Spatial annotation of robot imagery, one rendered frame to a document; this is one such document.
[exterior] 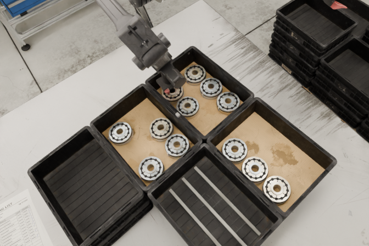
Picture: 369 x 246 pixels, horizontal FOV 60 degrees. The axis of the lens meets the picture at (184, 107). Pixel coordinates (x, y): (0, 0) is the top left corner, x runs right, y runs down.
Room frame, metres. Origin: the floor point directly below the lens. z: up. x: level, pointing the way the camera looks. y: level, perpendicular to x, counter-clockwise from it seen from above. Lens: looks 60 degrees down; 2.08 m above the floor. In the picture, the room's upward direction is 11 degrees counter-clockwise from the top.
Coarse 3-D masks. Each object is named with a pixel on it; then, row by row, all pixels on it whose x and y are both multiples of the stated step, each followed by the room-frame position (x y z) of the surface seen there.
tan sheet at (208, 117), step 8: (192, 64) 0.96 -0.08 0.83; (160, 88) 0.86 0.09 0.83; (184, 88) 0.83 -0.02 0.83; (192, 88) 0.82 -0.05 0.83; (224, 88) 0.79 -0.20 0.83; (184, 96) 0.79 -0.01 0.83; (192, 96) 0.78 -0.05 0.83; (200, 96) 0.77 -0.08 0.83; (176, 104) 0.75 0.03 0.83; (200, 104) 0.73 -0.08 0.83; (208, 104) 0.72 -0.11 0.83; (240, 104) 0.69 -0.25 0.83; (200, 112) 0.69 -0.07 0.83; (208, 112) 0.68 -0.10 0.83; (216, 112) 0.67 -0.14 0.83; (192, 120) 0.66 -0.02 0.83; (200, 120) 0.65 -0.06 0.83; (208, 120) 0.64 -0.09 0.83; (216, 120) 0.63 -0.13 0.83; (200, 128) 0.61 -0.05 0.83; (208, 128) 0.60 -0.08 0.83
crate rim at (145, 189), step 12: (144, 84) 0.83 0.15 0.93; (156, 96) 0.75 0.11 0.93; (108, 108) 0.74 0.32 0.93; (168, 108) 0.68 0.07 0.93; (96, 120) 0.69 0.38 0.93; (180, 120) 0.61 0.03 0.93; (96, 132) 0.64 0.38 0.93; (192, 132) 0.55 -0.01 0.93; (108, 144) 0.57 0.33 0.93; (168, 168) 0.42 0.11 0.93; (156, 180) 0.38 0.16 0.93
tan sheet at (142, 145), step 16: (128, 112) 0.76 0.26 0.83; (144, 112) 0.75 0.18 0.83; (160, 112) 0.73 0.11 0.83; (144, 128) 0.66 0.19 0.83; (160, 128) 0.65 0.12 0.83; (176, 128) 0.63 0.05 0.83; (112, 144) 0.62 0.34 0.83; (128, 144) 0.60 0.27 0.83; (144, 144) 0.58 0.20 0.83; (160, 144) 0.57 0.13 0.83; (192, 144) 0.54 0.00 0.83; (128, 160) 0.53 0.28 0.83; (176, 160) 0.48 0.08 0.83
